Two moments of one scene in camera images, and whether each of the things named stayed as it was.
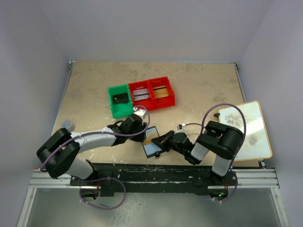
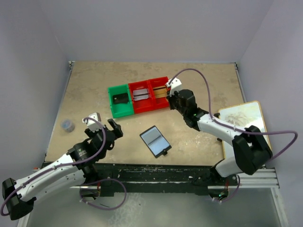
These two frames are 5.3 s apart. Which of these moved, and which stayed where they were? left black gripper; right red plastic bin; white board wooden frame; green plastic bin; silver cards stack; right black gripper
Moved: left black gripper; right black gripper
Stayed: white board wooden frame; right red plastic bin; green plastic bin; silver cards stack
